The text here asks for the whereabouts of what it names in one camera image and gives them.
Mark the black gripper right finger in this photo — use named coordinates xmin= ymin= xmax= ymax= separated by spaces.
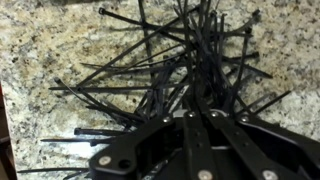
xmin=194 ymin=96 xmax=320 ymax=180

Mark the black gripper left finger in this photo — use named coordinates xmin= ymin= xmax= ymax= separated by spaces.
xmin=87 ymin=94 xmax=214 ymax=180

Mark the black cable tie heap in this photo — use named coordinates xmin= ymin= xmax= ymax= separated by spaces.
xmin=16 ymin=0 xmax=293 ymax=180

